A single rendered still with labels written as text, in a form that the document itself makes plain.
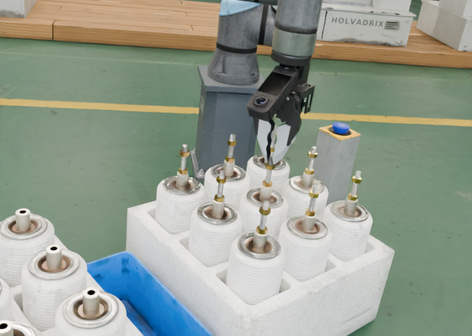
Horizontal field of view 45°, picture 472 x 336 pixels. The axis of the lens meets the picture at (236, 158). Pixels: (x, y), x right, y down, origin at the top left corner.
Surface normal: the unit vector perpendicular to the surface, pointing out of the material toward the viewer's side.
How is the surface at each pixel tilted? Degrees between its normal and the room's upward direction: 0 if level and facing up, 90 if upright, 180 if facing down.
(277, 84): 29
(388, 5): 90
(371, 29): 90
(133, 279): 88
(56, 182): 0
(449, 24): 90
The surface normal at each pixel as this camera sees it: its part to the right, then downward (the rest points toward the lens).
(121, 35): 0.17, 0.45
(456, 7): -0.98, -0.03
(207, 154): -0.57, 0.30
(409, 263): 0.11, -0.89
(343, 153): 0.62, 0.40
